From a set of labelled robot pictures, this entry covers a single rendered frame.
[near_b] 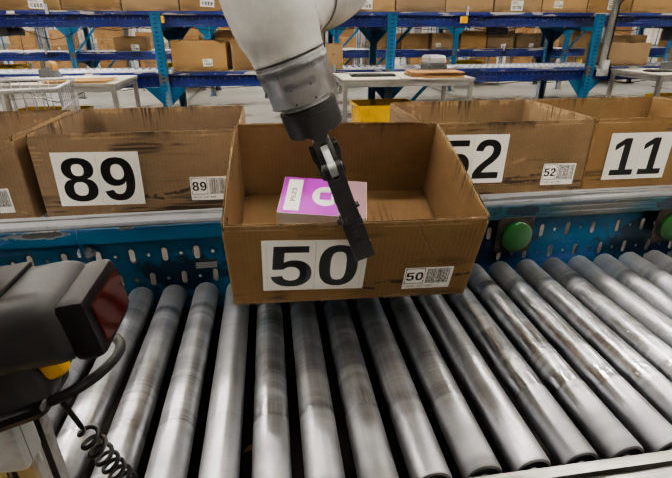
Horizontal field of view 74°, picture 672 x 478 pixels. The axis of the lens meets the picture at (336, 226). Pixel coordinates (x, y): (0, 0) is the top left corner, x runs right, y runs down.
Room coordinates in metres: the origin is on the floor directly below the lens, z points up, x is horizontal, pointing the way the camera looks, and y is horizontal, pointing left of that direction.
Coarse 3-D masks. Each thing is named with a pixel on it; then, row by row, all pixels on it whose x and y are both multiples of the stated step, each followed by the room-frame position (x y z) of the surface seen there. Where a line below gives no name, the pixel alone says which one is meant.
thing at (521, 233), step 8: (512, 224) 0.89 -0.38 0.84; (520, 224) 0.89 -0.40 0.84; (504, 232) 0.89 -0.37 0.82; (512, 232) 0.88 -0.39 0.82; (520, 232) 0.89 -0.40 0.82; (528, 232) 0.89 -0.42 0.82; (504, 240) 0.88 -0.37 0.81; (512, 240) 0.88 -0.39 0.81; (520, 240) 0.89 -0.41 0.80; (528, 240) 0.89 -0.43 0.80; (512, 248) 0.89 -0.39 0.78; (520, 248) 0.89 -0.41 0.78
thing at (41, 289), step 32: (0, 288) 0.23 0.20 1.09; (32, 288) 0.23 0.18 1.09; (64, 288) 0.24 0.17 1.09; (96, 288) 0.24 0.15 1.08; (0, 320) 0.21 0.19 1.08; (32, 320) 0.21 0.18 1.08; (64, 320) 0.22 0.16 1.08; (96, 320) 0.23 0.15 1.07; (0, 352) 0.21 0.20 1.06; (32, 352) 0.21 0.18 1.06; (64, 352) 0.22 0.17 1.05; (96, 352) 0.22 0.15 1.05; (0, 384) 0.22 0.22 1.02; (32, 384) 0.23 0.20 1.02; (0, 416) 0.22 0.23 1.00; (32, 416) 0.22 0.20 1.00
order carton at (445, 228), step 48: (240, 144) 0.85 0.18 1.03; (288, 144) 0.86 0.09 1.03; (384, 144) 0.88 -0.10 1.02; (432, 144) 0.89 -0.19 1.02; (240, 192) 0.81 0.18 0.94; (384, 192) 0.90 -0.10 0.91; (432, 192) 0.86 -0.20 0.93; (240, 240) 0.57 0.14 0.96; (384, 240) 0.60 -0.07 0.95; (432, 240) 0.61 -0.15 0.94; (480, 240) 0.62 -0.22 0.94; (240, 288) 0.60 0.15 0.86; (384, 288) 0.63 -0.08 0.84; (432, 288) 0.64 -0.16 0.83
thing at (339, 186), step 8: (336, 160) 0.53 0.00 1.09; (328, 176) 0.53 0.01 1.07; (336, 176) 0.54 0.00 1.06; (344, 176) 0.54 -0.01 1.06; (328, 184) 0.53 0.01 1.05; (336, 184) 0.54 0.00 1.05; (344, 184) 0.54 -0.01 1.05; (336, 192) 0.54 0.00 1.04; (344, 192) 0.54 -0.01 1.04; (336, 200) 0.54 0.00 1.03; (344, 200) 0.54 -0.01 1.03; (352, 200) 0.54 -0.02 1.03; (344, 208) 0.54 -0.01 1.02; (352, 208) 0.55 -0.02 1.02; (344, 216) 0.55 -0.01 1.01; (360, 216) 0.55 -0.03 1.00; (344, 224) 0.55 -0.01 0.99
